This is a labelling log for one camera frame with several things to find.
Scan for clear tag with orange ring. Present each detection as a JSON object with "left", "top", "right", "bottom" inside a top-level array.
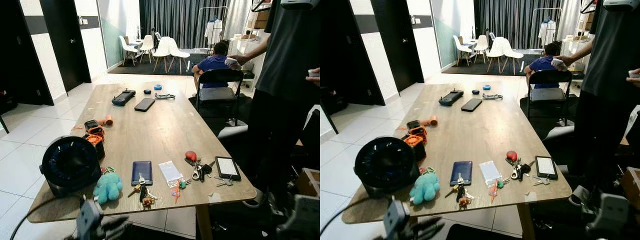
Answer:
[
  {"left": 158, "top": 160, "right": 186, "bottom": 204},
  {"left": 478, "top": 160, "right": 504, "bottom": 204}
]

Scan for brown wooden box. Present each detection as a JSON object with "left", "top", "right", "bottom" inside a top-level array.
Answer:
[
  {"left": 294, "top": 168, "right": 321, "bottom": 199},
  {"left": 619, "top": 166, "right": 640, "bottom": 201}
]

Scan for standing person in black clothes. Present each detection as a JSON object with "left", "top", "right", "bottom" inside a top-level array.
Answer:
[
  {"left": 225, "top": 0, "right": 321, "bottom": 209},
  {"left": 551, "top": 0, "right": 640, "bottom": 206}
]

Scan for black door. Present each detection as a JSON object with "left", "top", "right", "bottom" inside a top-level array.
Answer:
[
  {"left": 320, "top": 0, "right": 386, "bottom": 107},
  {"left": 39, "top": 0, "right": 92, "bottom": 93},
  {"left": 370, "top": 0, "right": 425, "bottom": 93},
  {"left": 0, "top": 0, "right": 55, "bottom": 107}
]

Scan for black round desk fan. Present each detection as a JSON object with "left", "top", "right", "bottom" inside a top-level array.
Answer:
[
  {"left": 353, "top": 136, "right": 421, "bottom": 199},
  {"left": 41, "top": 135, "right": 104, "bottom": 198}
]

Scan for black orange small device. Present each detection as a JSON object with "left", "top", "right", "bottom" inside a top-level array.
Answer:
[
  {"left": 405, "top": 119, "right": 426, "bottom": 136},
  {"left": 83, "top": 119, "right": 104, "bottom": 136}
]

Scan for orange black battery pack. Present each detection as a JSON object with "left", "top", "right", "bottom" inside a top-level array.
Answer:
[
  {"left": 402, "top": 132, "right": 429, "bottom": 161},
  {"left": 82, "top": 132, "right": 106, "bottom": 161}
]

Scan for black tablet with white screen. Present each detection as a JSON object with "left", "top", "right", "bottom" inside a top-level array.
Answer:
[
  {"left": 215, "top": 156, "right": 242, "bottom": 182},
  {"left": 534, "top": 155, "right": 559, "bottom": 181}
]

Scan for black folding chair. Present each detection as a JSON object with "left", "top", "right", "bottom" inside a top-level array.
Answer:
[
  {"left": 195, "top": 68, "right": 245, "bottom": 126},
  {"left": 527, "top": 68, "right": 575, "bottom": 126}
]

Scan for white shelf with boxes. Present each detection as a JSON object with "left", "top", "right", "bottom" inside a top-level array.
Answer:
[
  {"left": 562, "top": 10, "right": 596, "bottom": 57},
  {"left": 242, "top": 0, "right": 271, "bottom": 56}
]

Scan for white headset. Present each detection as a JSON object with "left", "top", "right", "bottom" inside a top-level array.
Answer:
[
  {"left": 602, "top": 0, "right": 640, "bottom": 13},
  {"left": 279, "top": 0, "right": 321, "bottom": 11}
]

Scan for seated person in blue shirt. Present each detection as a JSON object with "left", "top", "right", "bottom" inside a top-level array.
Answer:
[
  {"left": 192, "top": 41, "right": 245, "bottom": 91},
  {"left": 523, "top": 41, "right": 574, "bottom": 90}
]

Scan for black handheld console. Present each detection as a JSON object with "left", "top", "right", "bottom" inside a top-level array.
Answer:
[
  {"left": 111, "top": 89, "right": 137, "bottom": 107},
  {"left": 438, "top": 89, "right": 465, "bottom": 107}
]

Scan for key bunch with red ball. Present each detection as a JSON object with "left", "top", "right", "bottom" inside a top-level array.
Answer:
[
  {"left": 184, "top": 150, "right": 216, "bottom": 182},
  {"left": 504, "top": 149, "right": 535, "bottom": 182}
]

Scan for white hanging garment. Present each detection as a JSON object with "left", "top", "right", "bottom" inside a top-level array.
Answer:
[
  {"left": 538, "top": 18, "right": 557, "bottom": 46},
  {"left": 204, "top": 18, "right": 224, "bottom": 46}
]

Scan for dark blue card wallet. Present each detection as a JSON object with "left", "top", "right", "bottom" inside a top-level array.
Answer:
[
  {"left": 449, "top": 160, "right": 474, "bottom": 187},
  {"left": 131, "top": 160, "right": 154, "bottom": 187}
]

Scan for black smartphone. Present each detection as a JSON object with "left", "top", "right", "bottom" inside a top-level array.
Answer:
[
  {"left": 133, "top": 97, "right": 156, "bottom": 113},
  {"left": 460, "top": 97, "right": 484, "bottom": 113}
]

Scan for wooden table leg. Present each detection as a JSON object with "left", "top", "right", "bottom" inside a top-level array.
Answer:
[
  {"left": 195, "top": 203, "right": 214, "bottom": 240},
  {"left": 516, "top": 202, "right": 535, "bottom": 240}
]

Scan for white metal clothes rack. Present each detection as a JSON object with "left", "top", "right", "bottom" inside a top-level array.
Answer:
[
  {"left": 194, "top": 6, "right": 230, "bottom": 51},
  {"left": 529, "top": 7, "right": 564, "bottom": 50}
]

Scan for key bunch with black fob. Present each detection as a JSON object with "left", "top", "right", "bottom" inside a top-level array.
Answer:
[
  {"left": 444, "top": 173, "right": 475, "bottom": 209},
  {"left": 128, "top": 173, "right": 158, "bottom": 208}
]

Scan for white shell chair wooden legs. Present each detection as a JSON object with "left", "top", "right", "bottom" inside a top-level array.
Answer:
[
  {"left": 472, "top": 34, "right": 490, "bottom": 64},
  {"left": 452, "top": 34, "right": 474, "bottom": 66},
  {"left": 487, "top": 36, "right": 525, "bottom": 75},
  {"left": 139, "top": 34, "right": 156, "bottom": 64},
  {"left": 118, "top": 35, "right": 141, "bottom": 66},
  {"left": 152, "top": 36, "right": 191, "bottom": 75}
]

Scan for dark floor rug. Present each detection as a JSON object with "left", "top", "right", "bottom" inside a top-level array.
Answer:
[
  {"left": 442, "top": 52, "right": 544, "bottom": 76},
  {"left": 107, "top": 52, "right": 212, "bottom": 76}
]

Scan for dark grey curtain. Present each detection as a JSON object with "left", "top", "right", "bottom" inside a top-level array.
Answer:
[
  {"left": 138, "top": 0, "right": 252, "bottom": 50},
  {"left": 473, "top": 0, "right": 584, "bottom": 50}
]

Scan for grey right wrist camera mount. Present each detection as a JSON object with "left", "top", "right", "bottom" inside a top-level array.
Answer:
[
  {"left": 584, "top": 192, "right": 631, "bottom": 240},
  {"left": 287, "top": 194, "right": 321, "bottom": 240}
]

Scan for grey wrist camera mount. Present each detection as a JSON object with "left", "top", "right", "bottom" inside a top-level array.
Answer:
[
  {"left": 382, "top": 198, "right": 412, "bottom": 240},
  {"left": 287, "top": 194, "right": 321, "bottom": 240},
  {"left": 584, "top": 192, "right": 631, "bottom": 240},
  {"left": 74, "top": 197, "right": 104, "bottom": 240}
]

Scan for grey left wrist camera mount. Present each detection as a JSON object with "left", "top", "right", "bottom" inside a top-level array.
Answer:
[
  {"left": 74, "top": 197, "right": 104, "bottom": 240},
  {"left": 382, "top": 198, "right": 412, "bottom": 240}
]

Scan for teal plush octopus keychain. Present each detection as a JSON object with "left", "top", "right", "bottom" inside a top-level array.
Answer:
[
  {"left": 93, "top": 166, "right": 124, "bottom": 205},
  {"left": 409, "top": 167, "right": 441, "bottom": 205}
]

